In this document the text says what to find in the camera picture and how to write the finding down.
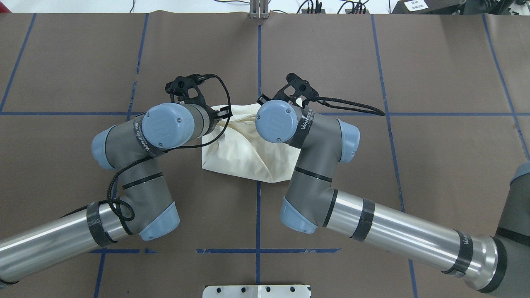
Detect cream long-sleeve cat shirt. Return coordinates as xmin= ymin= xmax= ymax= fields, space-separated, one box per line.
xmin=201 ymin=103 xmax=300 ymax=183

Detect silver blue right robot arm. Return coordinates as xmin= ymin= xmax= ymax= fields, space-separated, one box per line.
xmin=261 ymin=113 xmax=529 ymax=298

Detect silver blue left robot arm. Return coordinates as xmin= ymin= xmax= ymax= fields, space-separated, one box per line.
xmin=1 ymin=101 xmax=232 ymax=288

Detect black device with label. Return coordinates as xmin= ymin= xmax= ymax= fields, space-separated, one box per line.
xmin=390 ymin=0 xmax=466 ymax=15

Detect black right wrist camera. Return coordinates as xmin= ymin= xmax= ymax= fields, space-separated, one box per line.
xmin=272 ymin=73 xmax=319 ymax=108

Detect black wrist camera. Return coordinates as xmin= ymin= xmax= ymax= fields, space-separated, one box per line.
xmin=165 ymin=74 xmax=209 ymax=107
xmin=272 ymin=73 xmax=319 ymax=108

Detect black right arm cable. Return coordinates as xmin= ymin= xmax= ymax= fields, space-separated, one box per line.
xmin=302 ymin=96 xmax=386 ymax=116

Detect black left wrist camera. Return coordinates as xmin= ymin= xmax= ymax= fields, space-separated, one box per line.
xmin=165 ymin=74 xmax=209 ymax=107

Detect grey aluminium frame post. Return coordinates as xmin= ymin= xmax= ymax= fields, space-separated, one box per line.
xmin=248 ymin=0 xmax=270 ymax=19

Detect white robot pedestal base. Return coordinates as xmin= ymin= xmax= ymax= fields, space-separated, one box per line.
xmin=202 ymin=284 xmax=312 ymax=298

